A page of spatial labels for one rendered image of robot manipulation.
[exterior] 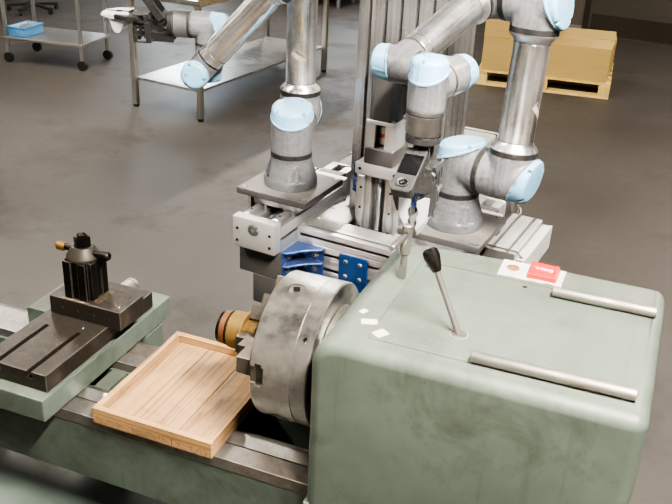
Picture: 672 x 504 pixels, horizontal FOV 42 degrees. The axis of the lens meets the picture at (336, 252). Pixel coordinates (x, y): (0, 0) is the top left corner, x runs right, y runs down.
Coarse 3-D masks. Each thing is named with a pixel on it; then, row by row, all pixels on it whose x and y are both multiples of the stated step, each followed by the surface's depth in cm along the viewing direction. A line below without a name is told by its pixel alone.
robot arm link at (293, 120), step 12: (276, 108) 239; (288, 108) 239; (300, 108) 239; (312, 108) 241; (276, 120) 239; (288, 120) 237; (300, 120) 238; (312, 120) 241; (276, 132) 240; (288, 132) 239; (300, 132) 239; (312, 132) 244; (276, 144) 242; (288, 144) 240; (300, 144) 241; (288, 156) 242
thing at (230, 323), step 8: (224, 312) 193; (232, 312) 194; (240, 312) 193; (248, 312) 192; (224, 320) 191; (232, 320) 191; (240, 320) 190; (248, 320) 192; (256, 320) 192; (216, 328) 192; (224, 328) 191; (232, 328) 190; (240, 328) 189; (248, 328) 190; (256, 328) 190; (216, 336) 192; (224, 336) 192; (232, 336) 190; (232, 344) 191
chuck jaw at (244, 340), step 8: (240, 336) 187; (248, 336) 188; (240, 344) 184; (248, 344) 184; (240, 352) 181; (248, 352) 181; (240, 360) 179; (248, 360) 179; (240, 368) 180; (248, 368) 179; (256, 368) 177; (256, 376) 177; (256, 384) 178
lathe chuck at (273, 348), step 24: (288, 288) 180; (312, 288) 180; (264, 312) 177; (288, 312) 176; (264, 336) 175; (288, 336) 174; (264, 360) 175; (288, 360) 173; (264, 384) 176; (288, 384) 174; (264, 408) 182; (288, 408) 178
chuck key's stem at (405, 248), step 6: (402, 228) 178; (408, 228) 177; (402, 234) 178; (408, 234) 177; (408, 240) 178; (402, 246) 179; (408, 246) 178; (402, 252) 179; (408, 252) 179; (402, 258) 180; (402, 264) 180; (402, 270) 180; (402, 276) 181
